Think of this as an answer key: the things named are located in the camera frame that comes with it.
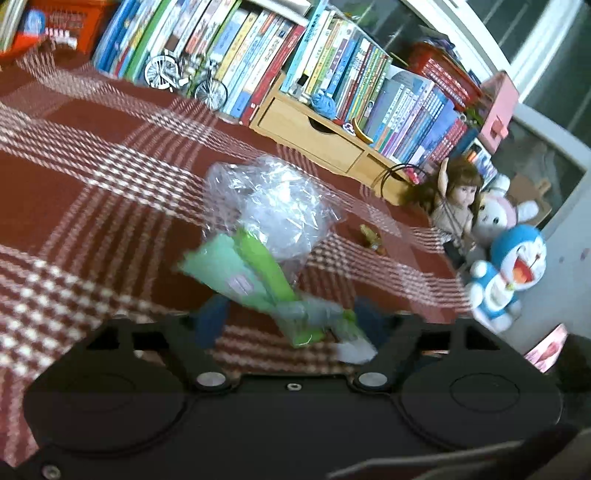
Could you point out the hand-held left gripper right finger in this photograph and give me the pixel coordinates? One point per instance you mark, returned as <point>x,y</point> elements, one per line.
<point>374,325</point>

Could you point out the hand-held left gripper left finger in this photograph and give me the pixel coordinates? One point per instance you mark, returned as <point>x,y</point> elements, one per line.
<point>210,319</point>

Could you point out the green plastic wrapper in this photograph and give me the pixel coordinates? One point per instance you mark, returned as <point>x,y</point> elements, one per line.
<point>249,272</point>

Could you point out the clear plastic bag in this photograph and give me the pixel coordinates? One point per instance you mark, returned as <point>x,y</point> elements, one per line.
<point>277,203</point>

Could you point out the small yellow wrapper scrap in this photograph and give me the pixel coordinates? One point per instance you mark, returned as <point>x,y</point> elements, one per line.
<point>373,237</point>

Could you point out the brown-haired doll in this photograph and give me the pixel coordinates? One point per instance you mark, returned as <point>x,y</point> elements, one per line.
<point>455,203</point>

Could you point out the blue cat plush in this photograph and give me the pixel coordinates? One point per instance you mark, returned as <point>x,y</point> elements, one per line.
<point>512,267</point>

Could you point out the white and pink bunny plush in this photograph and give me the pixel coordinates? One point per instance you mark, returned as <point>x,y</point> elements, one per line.
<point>498,212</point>

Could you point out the pink printed packet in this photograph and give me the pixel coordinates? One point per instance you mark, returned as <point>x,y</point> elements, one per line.
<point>547,350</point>

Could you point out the orange curved toy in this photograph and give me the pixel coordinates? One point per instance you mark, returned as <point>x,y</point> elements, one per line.
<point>358,131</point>

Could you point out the red plaid tablecloth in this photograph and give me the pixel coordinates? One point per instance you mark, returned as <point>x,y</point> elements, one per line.
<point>69,184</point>

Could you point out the wooden drawer organizer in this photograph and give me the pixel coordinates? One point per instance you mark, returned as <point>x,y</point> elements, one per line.
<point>314,131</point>

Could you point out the blue yarn ball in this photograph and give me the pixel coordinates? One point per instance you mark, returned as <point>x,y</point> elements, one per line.
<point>323,104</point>

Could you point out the row of colourful paperback books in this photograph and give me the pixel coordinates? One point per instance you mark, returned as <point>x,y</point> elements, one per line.
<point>383,92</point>

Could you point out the miniature metal bicycle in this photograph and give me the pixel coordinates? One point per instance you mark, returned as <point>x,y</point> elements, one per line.
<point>184,76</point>

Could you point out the pink toy house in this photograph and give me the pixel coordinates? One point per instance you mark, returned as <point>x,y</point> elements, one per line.
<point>498,110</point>

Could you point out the red basket with print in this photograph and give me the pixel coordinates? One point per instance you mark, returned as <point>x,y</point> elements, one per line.
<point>443,74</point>

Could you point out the row of tall thin books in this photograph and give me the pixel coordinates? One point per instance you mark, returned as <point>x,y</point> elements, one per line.
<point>198,41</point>

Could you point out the red plastic basket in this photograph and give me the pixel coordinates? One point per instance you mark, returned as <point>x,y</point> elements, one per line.
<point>69,23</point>

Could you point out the row of pale upright books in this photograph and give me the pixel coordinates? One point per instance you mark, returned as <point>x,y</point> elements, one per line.
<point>9,21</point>

